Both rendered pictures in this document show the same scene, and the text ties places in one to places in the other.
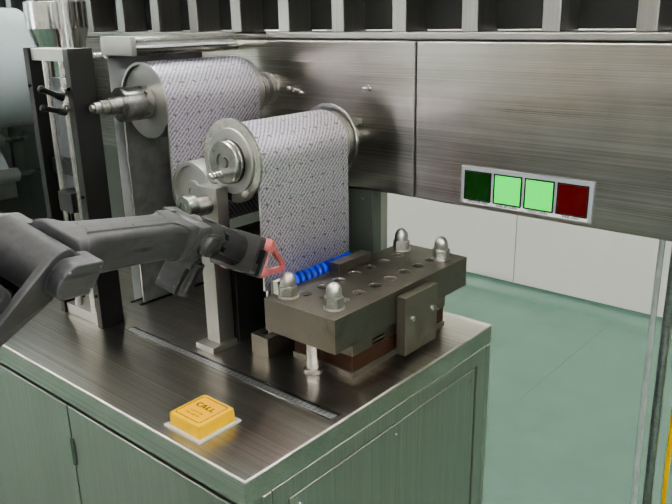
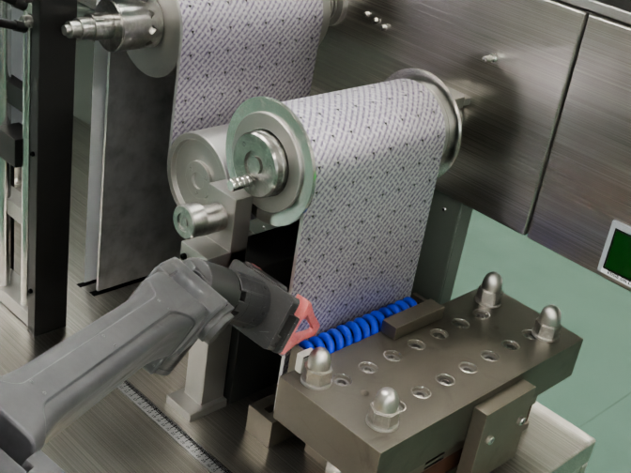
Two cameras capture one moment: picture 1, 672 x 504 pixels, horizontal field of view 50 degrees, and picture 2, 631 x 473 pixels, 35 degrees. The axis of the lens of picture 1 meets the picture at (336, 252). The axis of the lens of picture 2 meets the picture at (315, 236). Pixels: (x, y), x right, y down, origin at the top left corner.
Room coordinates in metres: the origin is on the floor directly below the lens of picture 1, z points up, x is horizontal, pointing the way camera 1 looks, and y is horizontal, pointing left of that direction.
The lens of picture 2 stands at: (0.23, 0.10, 1.70)
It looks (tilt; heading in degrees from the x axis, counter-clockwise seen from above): 28 degrees down; 1
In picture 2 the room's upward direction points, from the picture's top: 9 degrees clockwise
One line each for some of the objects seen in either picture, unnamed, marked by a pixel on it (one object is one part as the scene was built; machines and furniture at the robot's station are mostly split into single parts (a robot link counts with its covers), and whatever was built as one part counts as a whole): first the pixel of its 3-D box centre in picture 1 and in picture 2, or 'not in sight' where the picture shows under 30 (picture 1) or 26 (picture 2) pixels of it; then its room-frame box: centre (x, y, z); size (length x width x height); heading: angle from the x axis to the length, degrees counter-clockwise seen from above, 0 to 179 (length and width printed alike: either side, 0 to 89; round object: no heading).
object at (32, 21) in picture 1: (56, 15); not in sight; (1.81, 0.65, 1.50); 0.14 x 0.14 x 0.06
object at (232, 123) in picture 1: (232, 160); (269, 161); (1.25, 0.18, 1.25); 0.15 x 0.01 x 0.15; 49
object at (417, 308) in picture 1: (418, 318); (497, 434); (1.21, -0.15, 0.97); 0.10 x 0.03 x 0.11; 139
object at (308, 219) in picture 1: (307, 227); (360, 264); (1.30, 0.05, 1.11); 0.23 x 0.01 x 0.18; 139
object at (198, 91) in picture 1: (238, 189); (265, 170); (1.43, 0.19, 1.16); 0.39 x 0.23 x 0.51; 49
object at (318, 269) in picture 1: (318, 272); (362, 329); (1.29, 0.03, 1.03); 0.21 x 0.04 x 0.03; 139
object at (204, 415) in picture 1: (202, 416); not in sight; (0.97, 0.21, 0.91); 0.07 x 0.07 x 0.02; 49
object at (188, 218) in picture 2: (188, 206); (190, 220); (1.22, 0.25, 1.18); 0.04 x 0.02 x 0.04; 49
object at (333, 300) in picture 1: (334, 295); (385, 405); (1.11, 0.00, 1.05); 0.04 x 0.04 x 0.04
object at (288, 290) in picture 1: (288, 284); (318, 364); (1.16, 0.08, 1.05); 0.04 x 0.04 x 0.04
